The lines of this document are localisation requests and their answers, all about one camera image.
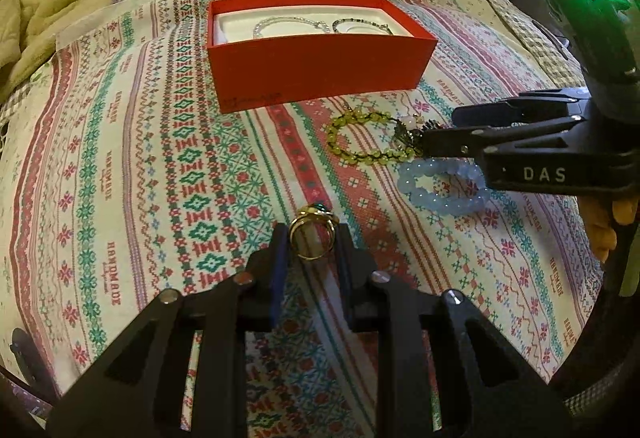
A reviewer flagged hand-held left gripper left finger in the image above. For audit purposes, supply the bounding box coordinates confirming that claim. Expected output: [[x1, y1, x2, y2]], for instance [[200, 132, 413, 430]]
[[47, 223, 291, 438]]

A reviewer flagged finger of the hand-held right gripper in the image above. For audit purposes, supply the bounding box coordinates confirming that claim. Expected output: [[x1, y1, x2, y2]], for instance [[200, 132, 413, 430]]
[[420, 117, 587, 158], [452, 88, 594, 127]]

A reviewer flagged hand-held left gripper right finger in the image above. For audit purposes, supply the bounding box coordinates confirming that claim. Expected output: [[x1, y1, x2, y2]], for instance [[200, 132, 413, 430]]
[[335, 223, 576, 438]]

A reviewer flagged gold ring with green stone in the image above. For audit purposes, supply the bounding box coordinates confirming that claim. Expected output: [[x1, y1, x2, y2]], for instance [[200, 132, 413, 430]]
[[289, 201, 342, 262]]

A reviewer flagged blue bead bracelet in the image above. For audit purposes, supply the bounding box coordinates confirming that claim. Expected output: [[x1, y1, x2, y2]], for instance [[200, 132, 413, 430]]
[[397, 158, 492, 215]]

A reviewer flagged green bead bracelet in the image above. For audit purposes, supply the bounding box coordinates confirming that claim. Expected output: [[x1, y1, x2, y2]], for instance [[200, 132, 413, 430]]
[[325, 110, 441, 166]]

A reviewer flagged red jewelry box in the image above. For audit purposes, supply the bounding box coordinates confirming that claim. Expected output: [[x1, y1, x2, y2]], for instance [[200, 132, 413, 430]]
[[206, 0, 439, 115]]

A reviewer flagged person's right hand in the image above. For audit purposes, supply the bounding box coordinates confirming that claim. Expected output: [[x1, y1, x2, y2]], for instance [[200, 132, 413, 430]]
[[588, 198, 640, 265]]

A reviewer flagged dark bead bracelet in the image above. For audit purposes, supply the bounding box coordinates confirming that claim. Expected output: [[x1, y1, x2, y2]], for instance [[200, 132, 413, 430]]
[[330, 17, 394, 37]]

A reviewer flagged clear bead bracelet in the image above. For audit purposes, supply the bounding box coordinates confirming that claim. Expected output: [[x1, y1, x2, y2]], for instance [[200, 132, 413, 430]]
[[252, 16, 332, 39]]

